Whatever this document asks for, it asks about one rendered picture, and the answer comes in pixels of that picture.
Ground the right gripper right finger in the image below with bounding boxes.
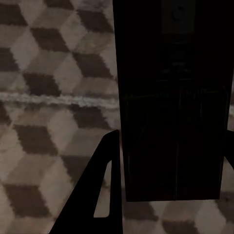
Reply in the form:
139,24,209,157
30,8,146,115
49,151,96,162
223,130,234,169

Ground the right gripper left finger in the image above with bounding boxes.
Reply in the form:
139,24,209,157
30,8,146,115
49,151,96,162
49,130,123,234

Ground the mousetrap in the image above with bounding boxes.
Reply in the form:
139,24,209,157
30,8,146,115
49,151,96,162
113,0,234,202

